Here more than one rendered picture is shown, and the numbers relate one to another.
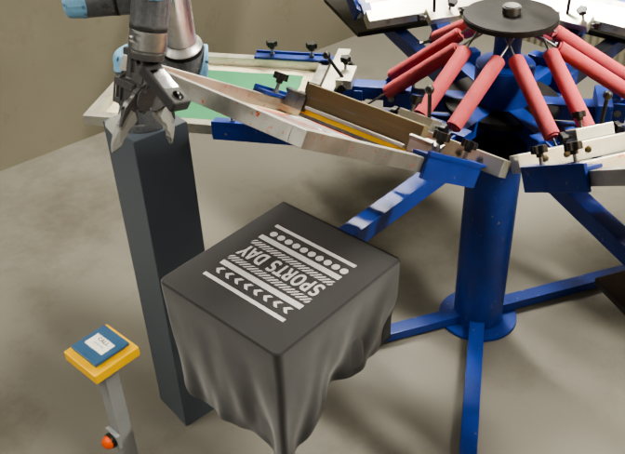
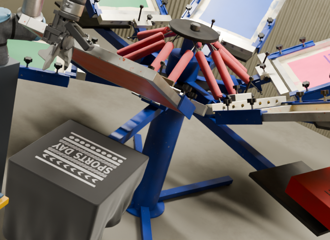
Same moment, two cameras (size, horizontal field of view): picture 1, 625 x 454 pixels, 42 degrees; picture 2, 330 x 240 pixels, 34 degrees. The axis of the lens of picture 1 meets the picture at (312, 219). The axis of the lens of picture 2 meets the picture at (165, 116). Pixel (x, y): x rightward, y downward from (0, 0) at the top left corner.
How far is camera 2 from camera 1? 0.77 m
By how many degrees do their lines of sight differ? 24
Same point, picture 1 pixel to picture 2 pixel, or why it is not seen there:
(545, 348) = (182, 223)
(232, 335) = (63, 194)
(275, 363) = (94, 210)
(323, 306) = (114, 179)
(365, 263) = (131, 158)
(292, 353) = (102, 205)
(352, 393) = not seen: outside the picture
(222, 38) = not seen: outside the picture
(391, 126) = not seen: hidden behind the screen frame
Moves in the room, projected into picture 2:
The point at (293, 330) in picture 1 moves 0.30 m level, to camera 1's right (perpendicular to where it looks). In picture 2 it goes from (102, 192) to (168, 192)
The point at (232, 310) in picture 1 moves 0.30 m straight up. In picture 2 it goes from (61, 179) to (73, 117)
